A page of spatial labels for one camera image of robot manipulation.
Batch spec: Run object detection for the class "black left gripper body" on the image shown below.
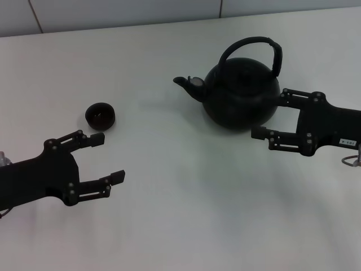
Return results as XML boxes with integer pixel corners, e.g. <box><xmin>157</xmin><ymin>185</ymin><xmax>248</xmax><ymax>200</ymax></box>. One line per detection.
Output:
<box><xmin>0</xmin><ymin>138</ymin><xmax>81</xmax><ymax>215</ymax></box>

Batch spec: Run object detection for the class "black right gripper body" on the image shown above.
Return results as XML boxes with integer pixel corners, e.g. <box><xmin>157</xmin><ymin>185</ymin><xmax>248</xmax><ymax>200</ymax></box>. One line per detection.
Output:
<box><xmin>295</xmin><ymin>97</ymin><xmax>361</xmax><ymax>156</ymax></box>

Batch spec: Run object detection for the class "small dark teacup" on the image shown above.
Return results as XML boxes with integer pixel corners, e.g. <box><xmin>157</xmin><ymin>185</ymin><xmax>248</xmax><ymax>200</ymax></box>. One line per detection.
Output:
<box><xmin>85</xmin><ymin>103</ymin><xmax>117</xmax><ymax>130</ymax></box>

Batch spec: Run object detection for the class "black round teapot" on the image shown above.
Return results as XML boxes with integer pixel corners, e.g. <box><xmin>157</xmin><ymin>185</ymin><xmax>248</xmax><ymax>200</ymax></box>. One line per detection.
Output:
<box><xmin>173</xmin><ymin>36</ymin><xmax>284</xmax><ymax>130</ymax></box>

